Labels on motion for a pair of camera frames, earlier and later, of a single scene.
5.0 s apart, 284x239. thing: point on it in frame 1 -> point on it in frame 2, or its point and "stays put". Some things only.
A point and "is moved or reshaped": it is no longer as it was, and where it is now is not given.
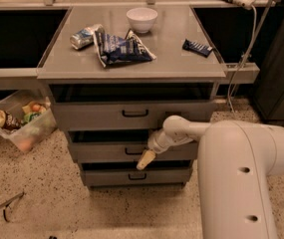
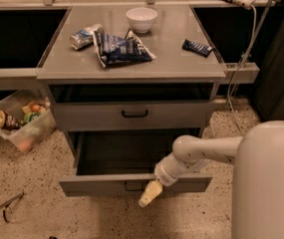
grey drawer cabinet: [116, 74] stays put
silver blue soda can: [82, 39] stays put
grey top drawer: [131, 106] stays put
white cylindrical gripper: [155, 143] -> [163, 174]
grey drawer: [123, 146] is moved or reshaped
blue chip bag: [113, 49] stays put
